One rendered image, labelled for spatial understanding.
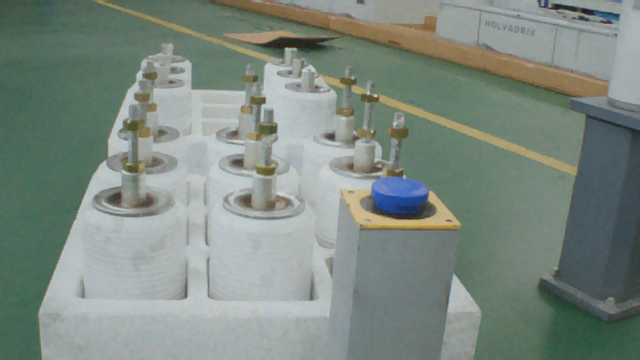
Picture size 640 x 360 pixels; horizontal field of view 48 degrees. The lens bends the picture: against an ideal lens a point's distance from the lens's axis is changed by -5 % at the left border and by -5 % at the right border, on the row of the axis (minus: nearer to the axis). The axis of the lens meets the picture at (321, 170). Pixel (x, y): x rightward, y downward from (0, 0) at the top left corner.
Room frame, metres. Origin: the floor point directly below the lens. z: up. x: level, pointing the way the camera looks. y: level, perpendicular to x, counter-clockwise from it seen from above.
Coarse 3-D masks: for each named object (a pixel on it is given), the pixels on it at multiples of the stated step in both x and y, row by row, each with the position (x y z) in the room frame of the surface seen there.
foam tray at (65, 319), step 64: (192, 192) 0.87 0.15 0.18; (64, 256) 0.65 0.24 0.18; (192, 256) 0.68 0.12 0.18; (320, 256) 0.71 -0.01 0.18; (64, 320) 0.55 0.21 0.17; (128, 320) 0.56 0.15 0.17; (192, 320) 0.56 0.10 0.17; (256, 320) 0.57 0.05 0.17; (320, 320) 0.58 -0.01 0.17; (448, 320) 0.61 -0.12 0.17
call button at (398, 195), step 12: (384, 180) 0.50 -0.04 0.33; (396, 180) 0.50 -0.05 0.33; (408, 180) 0.51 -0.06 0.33; (372, 192) 0.49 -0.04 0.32; (384, 192) 0.48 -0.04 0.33; (396, 192) 0.48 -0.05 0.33; (408, 192) 0.48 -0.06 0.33; (420, 192) 0.48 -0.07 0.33; (384, 204) 0.48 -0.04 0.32; (396, 204) 0.48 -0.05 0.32; (408, 204) 0.48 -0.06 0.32; (420, 204) 0.48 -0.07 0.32
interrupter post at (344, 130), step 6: (336, 120) 0.90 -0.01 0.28; (342, 120) 0.89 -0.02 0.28; (348, 120) 0.89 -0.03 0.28; (354, 120) 0.90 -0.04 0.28; (336, 126) 0.90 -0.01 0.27; (342, 126) 0.89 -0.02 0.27; (348, 126) 0.90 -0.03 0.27; (336, 132) 0.90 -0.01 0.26; (342, 132) 0.89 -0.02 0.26; (348, 132) 0.90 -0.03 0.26; (336, 138) 0.90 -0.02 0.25; (342, 138) 0.89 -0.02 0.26; (348, 138) 0.90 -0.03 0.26
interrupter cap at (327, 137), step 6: (318, 132) 0.92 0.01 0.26; (324, 132) 0.93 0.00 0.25; (330, 132) 0.93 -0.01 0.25; (354, 132) 0.94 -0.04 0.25; (318, 138) 0.89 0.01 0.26; (324, 138) 0.89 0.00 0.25; (330, 138) 0.91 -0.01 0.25; (354, 138) 0.92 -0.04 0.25; (360, 138) 0.91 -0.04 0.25; (372, 138) 0.91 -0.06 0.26; (324, 144) 0.88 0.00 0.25; (330, 144) 0.87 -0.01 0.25; (336, 144) 0.87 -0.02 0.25; (342, 144) 0.87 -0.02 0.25; (348, 144) 0.87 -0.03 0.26; (354, 144) 0.88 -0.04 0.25
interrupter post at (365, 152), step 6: (360, 144) 0.78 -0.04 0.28; (366, 144) 0.78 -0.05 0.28; (372, 144) 0.78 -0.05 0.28; (360, 150) 0.78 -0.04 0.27; (366, 150) 0.78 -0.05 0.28; (372, 150) 0.78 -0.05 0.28; (360, 156) 0.78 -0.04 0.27; (366, 156) 0.78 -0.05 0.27; (372, 156) 0.78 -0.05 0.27; (354, 162) 0.79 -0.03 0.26; (360, 162) 0.78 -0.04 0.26; (366, 162) 0.78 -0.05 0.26; (372, 162) 0.78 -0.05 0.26; (354, 168) 0.78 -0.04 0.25; (360, 168) 0.78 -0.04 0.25; (366, 168) 0.78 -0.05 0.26; (372, 168) 0.78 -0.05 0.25
